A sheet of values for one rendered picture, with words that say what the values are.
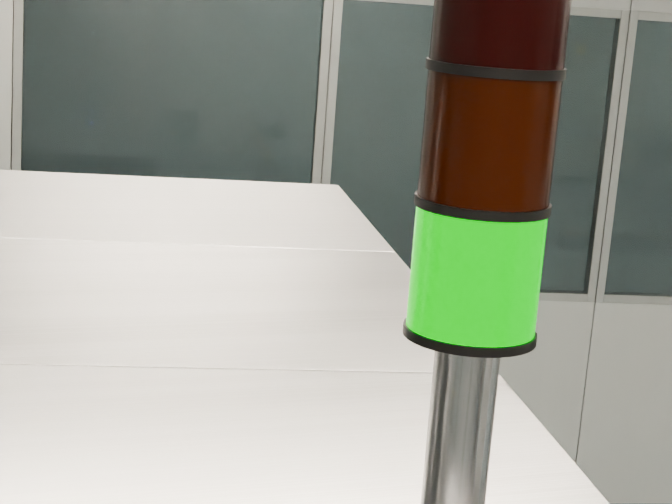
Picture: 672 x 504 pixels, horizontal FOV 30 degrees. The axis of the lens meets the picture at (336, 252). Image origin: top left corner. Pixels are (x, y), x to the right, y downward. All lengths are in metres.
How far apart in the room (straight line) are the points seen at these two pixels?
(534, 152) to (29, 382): 0.35
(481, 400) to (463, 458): 0.02
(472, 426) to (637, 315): 5.09
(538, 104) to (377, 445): 0.25
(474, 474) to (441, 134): 0.13
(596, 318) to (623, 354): 0.21
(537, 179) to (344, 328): 0.40
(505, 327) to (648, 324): 5.14
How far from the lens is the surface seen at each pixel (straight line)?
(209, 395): 0.69
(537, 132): 0.45
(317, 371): 0.74
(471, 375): 0.47
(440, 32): 0.45
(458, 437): 0.48
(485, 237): 0.45
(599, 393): 5.62
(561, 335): 5.47
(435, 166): 0.45
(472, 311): 0.45
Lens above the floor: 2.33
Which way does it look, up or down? 13 degrees down
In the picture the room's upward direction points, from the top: 4 degrees clockwise
